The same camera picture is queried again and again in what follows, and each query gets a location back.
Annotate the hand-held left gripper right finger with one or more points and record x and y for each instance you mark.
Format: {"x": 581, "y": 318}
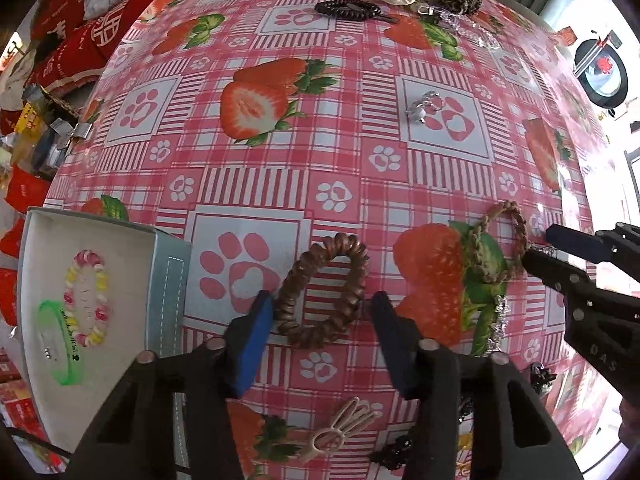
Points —
{"x": 390, "y": 345}

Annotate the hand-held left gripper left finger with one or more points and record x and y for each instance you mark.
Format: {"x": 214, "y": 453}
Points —
{"x": 255, "y": 345}

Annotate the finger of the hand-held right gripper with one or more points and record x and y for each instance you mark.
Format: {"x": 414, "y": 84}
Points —
{"x": 550, "y": 266}
{"x": 572, "y": 242}

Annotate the silver star hair clip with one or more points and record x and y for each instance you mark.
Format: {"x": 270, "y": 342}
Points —
{"x": 497, "y": 325}

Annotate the black lace hair clip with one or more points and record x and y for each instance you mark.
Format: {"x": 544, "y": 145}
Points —
{"x": 395, "y": 452}

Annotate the beige bunny hair clip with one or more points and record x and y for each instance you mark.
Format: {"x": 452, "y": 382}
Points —
{"x": 327, "y": 437}

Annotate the black claw hair clip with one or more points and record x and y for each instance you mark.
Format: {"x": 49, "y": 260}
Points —
{"x": 542, "y": 377}

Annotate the white box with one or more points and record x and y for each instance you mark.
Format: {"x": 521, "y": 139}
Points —
{"x": 90, "y": 230}

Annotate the strawberry print tablecloth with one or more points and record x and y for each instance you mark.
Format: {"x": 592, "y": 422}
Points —
{"x": 350, "y": 160}

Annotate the green translucent bangle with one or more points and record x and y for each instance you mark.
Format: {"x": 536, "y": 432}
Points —
{"x": 47, "y": 332}

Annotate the metal table clamp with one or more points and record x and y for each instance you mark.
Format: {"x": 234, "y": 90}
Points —
{"x": 75, "y": 130}

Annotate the red embroidered cushion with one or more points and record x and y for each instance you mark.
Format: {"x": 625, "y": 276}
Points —
{"x": 65, "y": 35}

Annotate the round black wall ornament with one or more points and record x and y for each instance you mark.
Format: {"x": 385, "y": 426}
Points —
{"x": 602, "y": 72}

